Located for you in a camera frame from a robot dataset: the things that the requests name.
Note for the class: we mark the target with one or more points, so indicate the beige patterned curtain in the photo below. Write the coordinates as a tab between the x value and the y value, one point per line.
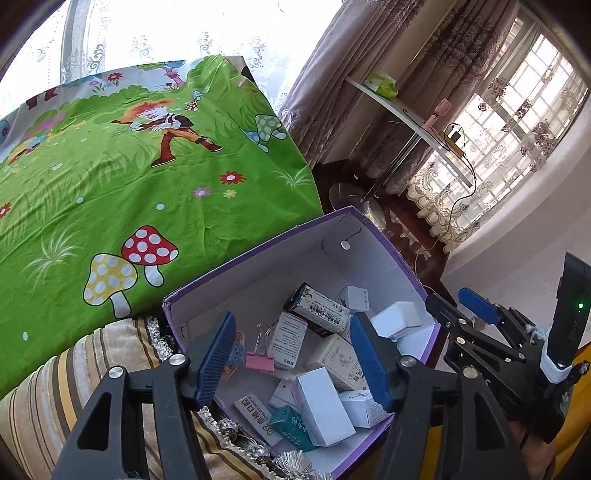
392	46

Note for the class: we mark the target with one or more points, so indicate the striped plush sofa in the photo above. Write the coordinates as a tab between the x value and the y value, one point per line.
46	397

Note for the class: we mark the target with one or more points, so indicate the floral lace curtain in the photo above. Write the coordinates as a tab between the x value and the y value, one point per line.
508	138

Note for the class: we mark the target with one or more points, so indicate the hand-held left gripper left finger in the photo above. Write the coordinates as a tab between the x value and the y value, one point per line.
214	364

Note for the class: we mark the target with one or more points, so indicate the pink handheld item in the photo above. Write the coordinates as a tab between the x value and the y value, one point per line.
438	110

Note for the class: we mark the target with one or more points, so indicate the green cartoon printed cloth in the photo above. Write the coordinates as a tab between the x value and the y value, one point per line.
92	194

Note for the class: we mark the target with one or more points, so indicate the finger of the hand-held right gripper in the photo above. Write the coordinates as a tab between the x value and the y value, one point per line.
450	318
480	307

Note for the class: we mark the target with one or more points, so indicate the large plain white box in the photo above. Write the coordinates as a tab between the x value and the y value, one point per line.
323	406

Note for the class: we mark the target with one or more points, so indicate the purple cardboard box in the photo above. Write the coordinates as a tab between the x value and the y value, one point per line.
277	267

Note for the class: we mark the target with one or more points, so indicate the teal foil packet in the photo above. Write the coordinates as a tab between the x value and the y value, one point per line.
291	427

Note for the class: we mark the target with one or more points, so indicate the pink binder clip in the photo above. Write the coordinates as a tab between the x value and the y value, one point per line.
258	361

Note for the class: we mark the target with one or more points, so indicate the round metal stand base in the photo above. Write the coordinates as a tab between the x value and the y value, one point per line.
355	203

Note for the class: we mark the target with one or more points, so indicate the green tissue pack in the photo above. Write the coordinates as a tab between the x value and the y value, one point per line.
381	85

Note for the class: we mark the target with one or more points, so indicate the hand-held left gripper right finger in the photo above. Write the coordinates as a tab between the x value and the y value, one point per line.
374	364

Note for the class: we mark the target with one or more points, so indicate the black and white box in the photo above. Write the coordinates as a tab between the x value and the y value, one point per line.
318	309

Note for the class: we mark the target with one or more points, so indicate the white box figure drawing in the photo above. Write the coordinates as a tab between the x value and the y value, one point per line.
334	360

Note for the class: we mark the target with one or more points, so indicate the white lace curtain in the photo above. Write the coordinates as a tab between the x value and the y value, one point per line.
161	32

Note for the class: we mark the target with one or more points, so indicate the white box orange logo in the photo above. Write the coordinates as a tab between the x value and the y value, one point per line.
254	415

